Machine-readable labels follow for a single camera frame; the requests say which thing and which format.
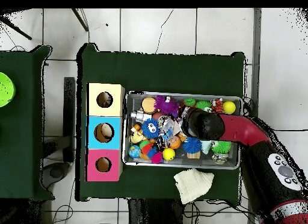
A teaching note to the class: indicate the purple spiky ball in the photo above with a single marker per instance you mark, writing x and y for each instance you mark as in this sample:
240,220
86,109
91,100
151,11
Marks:
167,105

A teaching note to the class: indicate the mint green knit cloth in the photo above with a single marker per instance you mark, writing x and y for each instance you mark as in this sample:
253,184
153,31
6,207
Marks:
206,147

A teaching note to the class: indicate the cream knit cloth roll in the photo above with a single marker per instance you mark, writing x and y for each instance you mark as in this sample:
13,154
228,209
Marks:
192,184

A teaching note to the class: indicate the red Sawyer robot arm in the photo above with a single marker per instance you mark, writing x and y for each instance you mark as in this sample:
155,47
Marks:
245,130

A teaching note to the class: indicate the clear mesh bin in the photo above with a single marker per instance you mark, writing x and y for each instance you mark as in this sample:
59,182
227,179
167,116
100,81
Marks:
134,102

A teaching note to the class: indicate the wooden three-hole box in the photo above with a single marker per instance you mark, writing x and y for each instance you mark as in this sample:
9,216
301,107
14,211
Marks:
115,132

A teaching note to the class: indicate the blue fuzzy monster toy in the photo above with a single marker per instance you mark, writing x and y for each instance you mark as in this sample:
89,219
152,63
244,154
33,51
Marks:
150,128

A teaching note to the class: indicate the yellow ball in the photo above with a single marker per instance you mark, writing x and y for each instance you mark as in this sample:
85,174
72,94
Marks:
168,154

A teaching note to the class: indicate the dark green tablecloth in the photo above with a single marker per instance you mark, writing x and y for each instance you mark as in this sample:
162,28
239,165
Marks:
144,70

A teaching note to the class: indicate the orange tiger plush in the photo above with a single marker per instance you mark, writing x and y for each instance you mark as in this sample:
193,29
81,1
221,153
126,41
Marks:
217,105

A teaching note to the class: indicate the green spiky ball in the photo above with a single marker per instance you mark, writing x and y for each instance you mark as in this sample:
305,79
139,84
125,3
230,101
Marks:
221,147

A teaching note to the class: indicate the black upright bar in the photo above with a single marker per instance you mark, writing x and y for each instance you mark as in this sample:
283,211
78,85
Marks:
69,113

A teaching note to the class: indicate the black tripod leg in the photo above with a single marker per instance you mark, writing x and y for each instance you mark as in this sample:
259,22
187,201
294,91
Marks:
81,19
17,29

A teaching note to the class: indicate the green covered side table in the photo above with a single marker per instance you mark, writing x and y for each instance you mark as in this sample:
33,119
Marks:
24,137

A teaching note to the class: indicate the lime green round object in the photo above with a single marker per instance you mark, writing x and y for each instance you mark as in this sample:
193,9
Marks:
4,89

